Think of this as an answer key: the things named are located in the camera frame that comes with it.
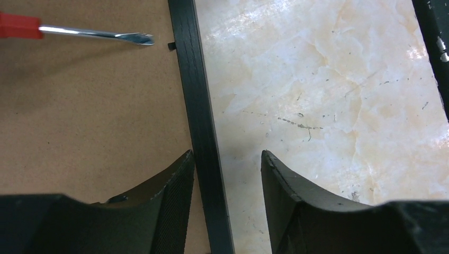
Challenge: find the blue red handled screwdriver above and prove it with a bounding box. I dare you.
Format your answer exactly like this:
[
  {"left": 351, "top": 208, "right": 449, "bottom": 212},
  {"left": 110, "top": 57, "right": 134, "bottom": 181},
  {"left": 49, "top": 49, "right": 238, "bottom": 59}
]
[{"left": 1, "top": 13, "right": 155, "bottom": 46}]

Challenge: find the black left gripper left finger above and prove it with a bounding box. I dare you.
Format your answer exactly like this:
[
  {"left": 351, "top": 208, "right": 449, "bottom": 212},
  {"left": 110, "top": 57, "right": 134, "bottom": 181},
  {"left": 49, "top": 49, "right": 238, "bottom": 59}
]
[{"left": 1, "top": 150, "right": 195, "bottom": 253}]

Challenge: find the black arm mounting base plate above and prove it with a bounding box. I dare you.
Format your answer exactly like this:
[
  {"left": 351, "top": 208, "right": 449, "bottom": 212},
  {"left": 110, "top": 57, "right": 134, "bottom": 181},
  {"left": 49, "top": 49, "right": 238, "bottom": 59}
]
[{"left": 412, "top": 0, "right": 448, "bottom": 116}]

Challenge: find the black wooden picture frame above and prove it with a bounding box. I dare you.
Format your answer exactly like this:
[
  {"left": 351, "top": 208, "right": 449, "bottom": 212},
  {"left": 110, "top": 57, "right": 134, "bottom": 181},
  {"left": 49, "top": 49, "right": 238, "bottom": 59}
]
[{"left": 0, "top": 0, "right": 236, "bottom": 254}]

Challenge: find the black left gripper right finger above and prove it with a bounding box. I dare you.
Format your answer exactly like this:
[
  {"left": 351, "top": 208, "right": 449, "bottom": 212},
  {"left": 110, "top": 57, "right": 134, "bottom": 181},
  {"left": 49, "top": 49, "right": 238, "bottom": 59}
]
[{"left": 261, "top": 150, "right": 448, "bottom": 253}]

